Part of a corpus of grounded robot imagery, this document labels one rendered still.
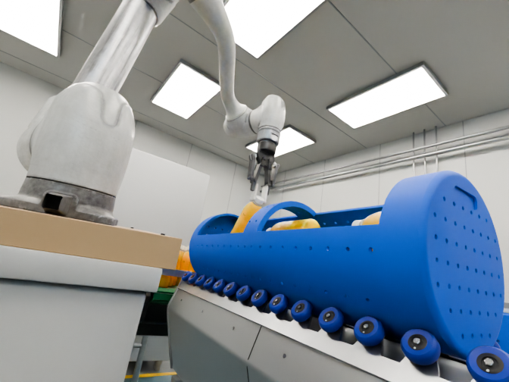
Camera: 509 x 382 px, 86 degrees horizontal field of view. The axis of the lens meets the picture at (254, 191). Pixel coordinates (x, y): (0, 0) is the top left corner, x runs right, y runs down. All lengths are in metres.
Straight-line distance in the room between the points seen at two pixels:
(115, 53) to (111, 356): 0.73
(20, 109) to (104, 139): 5.02
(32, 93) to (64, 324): 5.29
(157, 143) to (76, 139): 5.17
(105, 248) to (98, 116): 0.25
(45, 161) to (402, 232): 0.59
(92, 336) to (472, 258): 0.59
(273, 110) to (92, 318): 0.87
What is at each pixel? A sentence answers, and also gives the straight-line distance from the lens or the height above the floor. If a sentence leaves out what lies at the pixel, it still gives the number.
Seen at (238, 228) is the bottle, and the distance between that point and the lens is 1.01.
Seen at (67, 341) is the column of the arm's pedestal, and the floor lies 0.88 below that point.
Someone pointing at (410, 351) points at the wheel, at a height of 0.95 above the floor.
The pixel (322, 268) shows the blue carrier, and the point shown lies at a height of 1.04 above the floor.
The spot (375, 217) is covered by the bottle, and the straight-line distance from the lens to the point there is 0.60.
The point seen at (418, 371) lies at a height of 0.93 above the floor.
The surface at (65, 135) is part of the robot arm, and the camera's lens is 0.59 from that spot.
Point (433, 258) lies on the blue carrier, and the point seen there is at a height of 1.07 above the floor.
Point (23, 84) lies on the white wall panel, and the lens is 5.74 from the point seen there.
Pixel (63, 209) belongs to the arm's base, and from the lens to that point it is 0.54.
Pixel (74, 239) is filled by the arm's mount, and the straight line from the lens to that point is 0.49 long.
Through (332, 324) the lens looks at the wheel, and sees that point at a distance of 0.53.
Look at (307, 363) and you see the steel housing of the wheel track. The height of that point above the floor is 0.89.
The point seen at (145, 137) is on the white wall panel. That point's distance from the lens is 5.70.
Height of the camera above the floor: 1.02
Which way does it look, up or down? 17 degrees up
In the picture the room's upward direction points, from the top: 10 degrees clockwise
